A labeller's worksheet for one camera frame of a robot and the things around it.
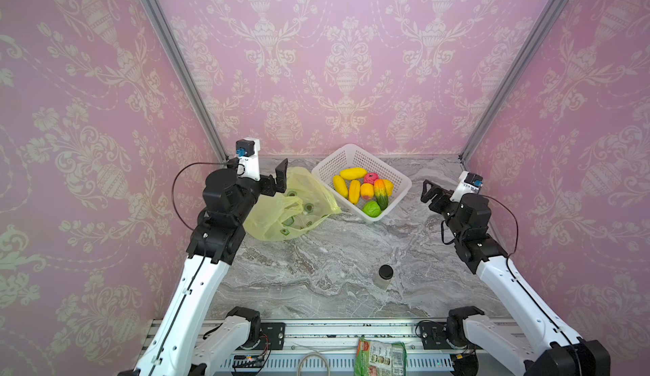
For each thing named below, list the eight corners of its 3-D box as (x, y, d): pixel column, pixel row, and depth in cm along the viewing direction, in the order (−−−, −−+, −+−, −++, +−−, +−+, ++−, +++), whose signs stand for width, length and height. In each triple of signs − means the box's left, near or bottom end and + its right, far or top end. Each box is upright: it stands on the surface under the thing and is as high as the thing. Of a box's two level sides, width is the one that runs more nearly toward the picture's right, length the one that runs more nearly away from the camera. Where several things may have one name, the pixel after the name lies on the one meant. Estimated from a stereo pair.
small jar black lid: (374, 290, 85) (379, 279, 77) (373, 276, 88) (377, 264, 80) (388, 290, 85) (394, 279, 77) (386, 276, 88) (391, 264, 80)
